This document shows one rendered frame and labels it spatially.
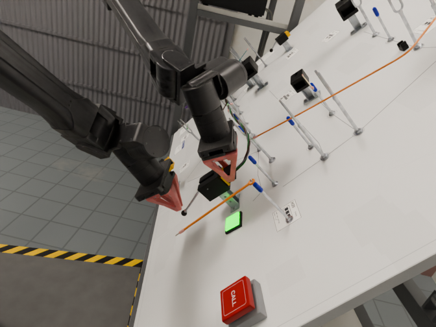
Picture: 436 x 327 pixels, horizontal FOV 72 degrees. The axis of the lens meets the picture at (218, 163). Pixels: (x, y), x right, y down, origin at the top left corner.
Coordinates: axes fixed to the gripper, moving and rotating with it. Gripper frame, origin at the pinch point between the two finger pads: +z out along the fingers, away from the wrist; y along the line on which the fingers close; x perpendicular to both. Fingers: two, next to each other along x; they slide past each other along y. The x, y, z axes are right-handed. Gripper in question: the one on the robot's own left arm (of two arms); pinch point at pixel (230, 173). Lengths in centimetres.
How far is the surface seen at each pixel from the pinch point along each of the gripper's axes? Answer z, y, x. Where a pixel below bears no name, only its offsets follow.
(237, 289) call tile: 3.9, -24.2, -0.5
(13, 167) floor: 37, 143, 199
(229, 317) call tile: 4.7, -27.7, 0.9
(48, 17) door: -56, 259, 172
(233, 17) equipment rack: -18, 94, -5
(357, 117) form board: -3.5, 3.3, -26.1
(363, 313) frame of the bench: 56, 0, -22
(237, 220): 6.7, -6.8, 0.3
